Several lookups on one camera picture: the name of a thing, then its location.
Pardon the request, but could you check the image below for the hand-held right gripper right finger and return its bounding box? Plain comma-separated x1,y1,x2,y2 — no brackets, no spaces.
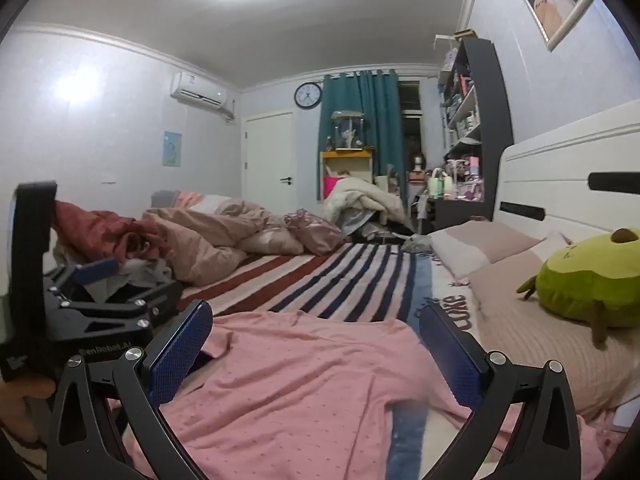
419,304,586,480

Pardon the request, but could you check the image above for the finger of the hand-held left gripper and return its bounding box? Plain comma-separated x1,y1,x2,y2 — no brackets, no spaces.
119,279,185,329
49,258,122,302

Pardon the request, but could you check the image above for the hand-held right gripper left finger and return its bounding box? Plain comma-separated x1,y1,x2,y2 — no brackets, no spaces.
45,300,215,480

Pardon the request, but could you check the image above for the pink dotted baby garment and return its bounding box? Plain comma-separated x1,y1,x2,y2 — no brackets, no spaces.
107,310,608,480

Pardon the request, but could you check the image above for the person's left hand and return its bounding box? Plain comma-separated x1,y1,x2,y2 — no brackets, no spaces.
0,375,57,444

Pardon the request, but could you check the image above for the red cloth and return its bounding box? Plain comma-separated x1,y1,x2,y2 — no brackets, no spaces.
52,200,171,262

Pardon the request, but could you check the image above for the beige quilt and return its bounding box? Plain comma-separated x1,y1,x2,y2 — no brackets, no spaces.
142,192,346,288

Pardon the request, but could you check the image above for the beige pillow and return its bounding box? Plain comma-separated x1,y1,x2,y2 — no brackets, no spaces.
467,245,640,422

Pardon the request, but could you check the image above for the small patterned cloth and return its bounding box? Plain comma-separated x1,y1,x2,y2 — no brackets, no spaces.
400,235,435,256

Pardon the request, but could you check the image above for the mauve and white pillow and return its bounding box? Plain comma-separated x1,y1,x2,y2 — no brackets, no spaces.
429,219,544,282

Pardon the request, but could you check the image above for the striped blanket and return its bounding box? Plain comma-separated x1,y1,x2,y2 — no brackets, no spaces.
177,241,483,480

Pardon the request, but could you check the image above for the cluttered dark desk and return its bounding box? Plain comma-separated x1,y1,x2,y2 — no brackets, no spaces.
407,157,495,233

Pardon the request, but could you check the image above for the green plush toy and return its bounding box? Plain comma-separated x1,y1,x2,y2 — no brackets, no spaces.
517,227,640,346

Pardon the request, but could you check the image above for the mauve satin cloth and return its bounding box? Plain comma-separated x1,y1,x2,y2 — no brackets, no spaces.
284,209,347,256

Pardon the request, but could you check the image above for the white door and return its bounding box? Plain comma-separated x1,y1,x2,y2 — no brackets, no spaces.
243,111,295,202

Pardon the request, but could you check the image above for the white quilt pile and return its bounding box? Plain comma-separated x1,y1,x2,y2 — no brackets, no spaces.
322,177,409,237

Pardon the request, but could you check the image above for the white air conditioner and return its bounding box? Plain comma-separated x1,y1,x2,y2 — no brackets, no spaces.
170,72,237,121

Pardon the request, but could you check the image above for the white headboard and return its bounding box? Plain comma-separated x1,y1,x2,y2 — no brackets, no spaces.
492,100,640,257

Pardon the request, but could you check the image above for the yellow cabinet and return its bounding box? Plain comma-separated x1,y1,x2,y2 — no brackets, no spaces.
320,149,375,202

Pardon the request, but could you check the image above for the teal curtain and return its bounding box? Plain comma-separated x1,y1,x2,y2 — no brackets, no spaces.
318,69,405,202

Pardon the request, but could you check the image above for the glass display dome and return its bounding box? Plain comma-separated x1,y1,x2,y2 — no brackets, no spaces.
331,110,365,151

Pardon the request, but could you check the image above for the window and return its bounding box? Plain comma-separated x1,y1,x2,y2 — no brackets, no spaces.
397,80,424,161

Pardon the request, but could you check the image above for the dark bookshelf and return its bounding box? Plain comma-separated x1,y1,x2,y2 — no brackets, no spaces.
435,35,516,232

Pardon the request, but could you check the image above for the blue wall poster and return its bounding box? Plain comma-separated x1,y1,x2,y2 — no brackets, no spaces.
163,131,183,167

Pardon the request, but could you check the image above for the round wall clock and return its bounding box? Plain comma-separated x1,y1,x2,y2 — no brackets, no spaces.
294,82,324,110

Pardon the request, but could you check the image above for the framed wall picture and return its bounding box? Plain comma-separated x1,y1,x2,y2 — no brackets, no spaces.
522,0,596,53

